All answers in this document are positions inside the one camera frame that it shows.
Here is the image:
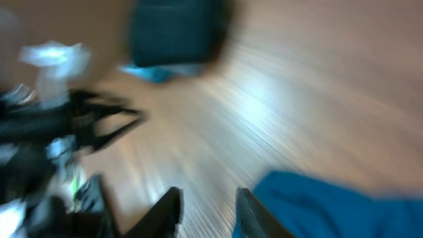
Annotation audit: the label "blue polo shirt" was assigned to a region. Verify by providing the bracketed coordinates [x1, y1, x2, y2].
[250, 171, 422, 238]

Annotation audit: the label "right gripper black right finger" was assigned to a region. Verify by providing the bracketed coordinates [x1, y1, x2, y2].
[235, 187, 295, 238]

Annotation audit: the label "folded black pants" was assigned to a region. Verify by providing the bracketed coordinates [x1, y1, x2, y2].
[128, 0, 232, 67]

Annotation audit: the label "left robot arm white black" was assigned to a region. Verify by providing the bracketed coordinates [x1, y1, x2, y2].
[1, 41, 146, 237]

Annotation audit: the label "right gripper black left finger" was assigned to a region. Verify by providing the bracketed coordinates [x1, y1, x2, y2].
[122, 187, 184, 238]

